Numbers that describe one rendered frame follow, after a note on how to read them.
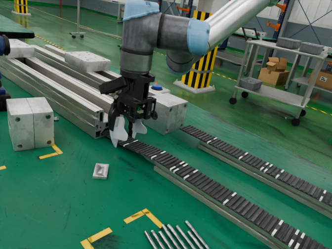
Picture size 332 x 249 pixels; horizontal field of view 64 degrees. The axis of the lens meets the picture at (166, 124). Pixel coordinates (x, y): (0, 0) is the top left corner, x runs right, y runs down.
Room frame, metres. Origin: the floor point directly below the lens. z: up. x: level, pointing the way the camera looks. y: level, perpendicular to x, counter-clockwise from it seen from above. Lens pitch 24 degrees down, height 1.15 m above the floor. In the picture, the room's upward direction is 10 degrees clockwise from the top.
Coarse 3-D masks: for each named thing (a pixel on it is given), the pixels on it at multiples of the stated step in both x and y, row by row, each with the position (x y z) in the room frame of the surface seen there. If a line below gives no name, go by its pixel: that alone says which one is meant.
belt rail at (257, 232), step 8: (160, 168) 0.54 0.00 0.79; (168, 176) 0.51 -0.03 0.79; (176, 176) 0.50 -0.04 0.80; (176, 184) 0.50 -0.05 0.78; (184, 184) 0.49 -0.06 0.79; (192, 192) 0.47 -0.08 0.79; (200, 192) 0.46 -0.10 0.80; (200, 200) 0.46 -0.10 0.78; (208, 200) 0.45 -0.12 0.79; (216, 208) 0.43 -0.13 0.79; (224, 208) 0.42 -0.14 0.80; (224, 216) 0.42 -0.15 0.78; (232, 216) 0.41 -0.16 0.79; (240, 216) 0.40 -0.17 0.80; (240, 224) 0.40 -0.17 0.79; (248, 224) 0.39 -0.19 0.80; (248, 232) 0.39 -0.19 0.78; (256, 232) 0.38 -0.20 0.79; (264, 232) 0.37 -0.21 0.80; (264, 240) 0.37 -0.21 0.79; (272, 240) 0.36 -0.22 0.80; (272, 248) 0.36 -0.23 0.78; (280, 248) 0.35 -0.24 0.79; (288, 248) 0.35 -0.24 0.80
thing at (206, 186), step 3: (207, 180) 0.49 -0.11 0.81; (210, 180) 0.49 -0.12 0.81; (204, 183) 0.48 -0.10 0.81; (207, 183) 0.48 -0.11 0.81; (210, 183) 0.48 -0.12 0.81; (213, 183) 0.48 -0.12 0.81; (216, 183) 0.49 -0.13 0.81; (198, 186) 0.46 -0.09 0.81; (201, 186) 0.46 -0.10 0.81; (204, 186) 0.47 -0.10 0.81; (207, 186) 0.47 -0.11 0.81; (210, 186) 0.47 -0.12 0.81; (201, 189) 0.46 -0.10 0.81; (204, 189) 0.45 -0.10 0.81; (207, 189) 0.46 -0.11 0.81; (204, 192) 0.45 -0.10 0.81
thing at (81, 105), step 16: (0, 64) 1.03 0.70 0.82; (16, 64) 0.94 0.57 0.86; (32, 64) 1.01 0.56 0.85; (16, 80) 0.94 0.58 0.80; (32, 80) 0.86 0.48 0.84; (48, 80) 0.82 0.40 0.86; (64, 80) 0.87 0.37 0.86; (48, 96) 0.81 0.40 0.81; (64, 96) 0.74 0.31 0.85; (80, 96) 0.73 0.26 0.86; (96, 96) 0.76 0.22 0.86; (64, 112) 0.74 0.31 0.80; (80, 112) 0.68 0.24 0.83; (96, 112) 0.64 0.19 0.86; (80, 128) 0.69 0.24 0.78; (96, 128) 0.65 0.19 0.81
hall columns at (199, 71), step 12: (24, 0) 9.48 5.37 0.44; (204, 0) 4.18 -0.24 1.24; (216, 0) 3.95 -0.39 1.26; (24, 12) 9.46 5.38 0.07; (204, 12) 3.97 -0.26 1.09; (216, 48) 4.10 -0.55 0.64; (204, 60) 3.93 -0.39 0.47; (192, 72) 3.97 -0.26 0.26; (204, 72) 3.97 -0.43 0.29; (192, 84) 3.94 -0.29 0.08; (204, 84) 4.02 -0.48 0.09
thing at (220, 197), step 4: (224, 188) 0.47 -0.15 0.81; (228, 188) 0.47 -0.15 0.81; (220, 192) 0.45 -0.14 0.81; (224, 192) 0.46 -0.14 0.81; (228, 192) 0.46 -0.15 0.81; (232, 192) 0.46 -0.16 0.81; (216, 196) 0.44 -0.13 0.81; (220, 196) 0.44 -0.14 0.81; (224, 196) 0.44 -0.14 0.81; (228, 196) 0.45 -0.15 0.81; (216, 200) 0.43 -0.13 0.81; (220, 200) 0.43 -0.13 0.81
